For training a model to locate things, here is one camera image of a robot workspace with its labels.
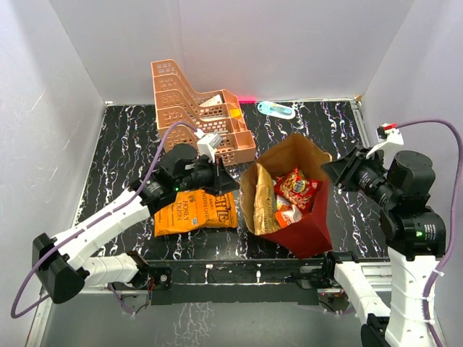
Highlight gold chips bag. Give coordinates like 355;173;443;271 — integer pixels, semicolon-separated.
253;163;280;236

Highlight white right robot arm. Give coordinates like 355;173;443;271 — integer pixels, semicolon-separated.
321;147;446;346

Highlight orange white snack packet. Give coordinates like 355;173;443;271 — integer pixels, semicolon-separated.
275;205;302;228

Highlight red peanut snack packet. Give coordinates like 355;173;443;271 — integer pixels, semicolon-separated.
274;168;323;213

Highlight blue white blister pack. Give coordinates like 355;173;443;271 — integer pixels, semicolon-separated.
257;101;295;120

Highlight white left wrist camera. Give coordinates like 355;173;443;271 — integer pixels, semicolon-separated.
197;132;222;162

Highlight pink tape strip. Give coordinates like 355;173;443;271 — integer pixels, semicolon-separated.
238;96;256;103

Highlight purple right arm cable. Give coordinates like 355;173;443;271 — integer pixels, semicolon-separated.
396;119;463;347

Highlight orange yellow block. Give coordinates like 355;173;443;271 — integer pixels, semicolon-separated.
229;108;242;119

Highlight black aluminium front rail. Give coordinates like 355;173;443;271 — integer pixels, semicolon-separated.
43;258;430;315

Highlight orange honey dijon chips bag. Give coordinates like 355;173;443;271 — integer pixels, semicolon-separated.
154;189;238;237

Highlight red brown paper bag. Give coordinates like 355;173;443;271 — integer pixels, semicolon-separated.
240;134;332;259

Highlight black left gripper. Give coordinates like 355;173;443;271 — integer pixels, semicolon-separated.
175;155;239;195

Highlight pink plastic tiered organizer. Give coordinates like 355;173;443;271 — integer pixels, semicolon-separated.
151;59;256;166

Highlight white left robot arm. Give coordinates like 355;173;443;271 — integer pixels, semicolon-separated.
32;144;239;304

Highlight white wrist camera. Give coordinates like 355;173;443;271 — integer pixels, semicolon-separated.
366;123;404;159
197;132;222;162

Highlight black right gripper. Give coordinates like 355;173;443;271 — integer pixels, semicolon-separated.
320;144;397;205

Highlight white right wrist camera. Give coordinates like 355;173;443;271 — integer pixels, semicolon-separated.
366;123;404;159

